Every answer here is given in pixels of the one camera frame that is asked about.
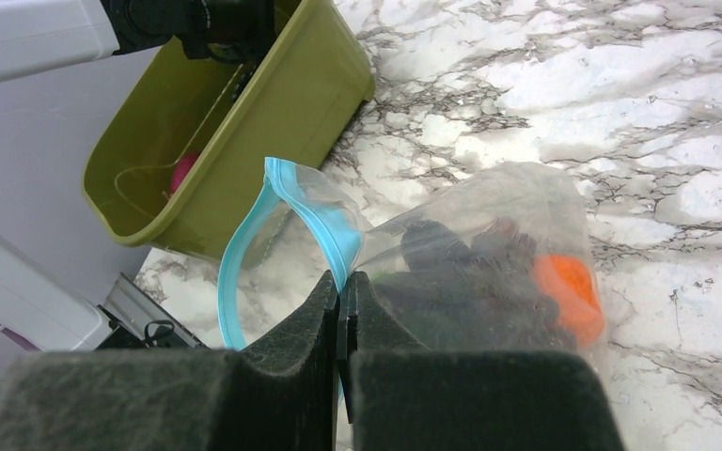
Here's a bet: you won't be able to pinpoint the orange toy fruit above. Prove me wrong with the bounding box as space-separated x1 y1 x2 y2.
532 254 605 348

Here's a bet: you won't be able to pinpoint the aluminium frame rail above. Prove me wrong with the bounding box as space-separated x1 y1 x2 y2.
99 273 206 349

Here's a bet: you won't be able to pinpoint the red toy fruit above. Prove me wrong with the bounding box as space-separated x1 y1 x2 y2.
168 153 200 195

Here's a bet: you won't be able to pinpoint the green toy cucumber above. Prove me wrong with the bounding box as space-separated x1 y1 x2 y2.
371 272 464 350

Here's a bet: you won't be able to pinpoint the olive green plastic bin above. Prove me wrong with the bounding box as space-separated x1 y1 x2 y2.
82 1 375 260

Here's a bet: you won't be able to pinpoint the clear zip top bag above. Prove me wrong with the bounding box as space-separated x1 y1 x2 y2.
217 157 609 377

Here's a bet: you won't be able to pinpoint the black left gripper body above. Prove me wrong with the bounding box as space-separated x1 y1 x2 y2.
102 0 276 64

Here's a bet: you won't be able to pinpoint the red toy grapes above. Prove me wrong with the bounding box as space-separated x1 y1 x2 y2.
466 217 577 351

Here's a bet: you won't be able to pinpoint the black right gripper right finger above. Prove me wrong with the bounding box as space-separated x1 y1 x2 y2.
339 272 623 450

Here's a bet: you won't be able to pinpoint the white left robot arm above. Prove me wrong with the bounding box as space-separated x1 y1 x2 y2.
0 0 276 82

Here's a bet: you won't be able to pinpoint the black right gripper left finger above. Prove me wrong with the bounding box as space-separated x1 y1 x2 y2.
0 273 338 450

